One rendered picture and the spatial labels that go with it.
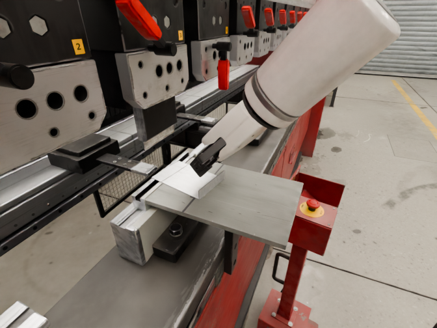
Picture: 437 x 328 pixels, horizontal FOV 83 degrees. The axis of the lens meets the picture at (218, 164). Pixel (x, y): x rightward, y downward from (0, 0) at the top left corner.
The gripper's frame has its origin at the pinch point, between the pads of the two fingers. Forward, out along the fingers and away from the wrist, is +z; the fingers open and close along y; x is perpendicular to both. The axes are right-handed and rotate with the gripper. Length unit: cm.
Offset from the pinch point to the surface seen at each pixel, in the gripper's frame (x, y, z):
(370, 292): 104, -82, 52
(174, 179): -1.8, 2.2, 9.9
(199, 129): -20, -51, 45
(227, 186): 6.2, -2.5, 3.5
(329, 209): 32.6, -36.0, 9.8
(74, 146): -23.2, 8.7, 23.7
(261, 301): 68, -44, 82
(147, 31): -15.2, 9.4, -14.9
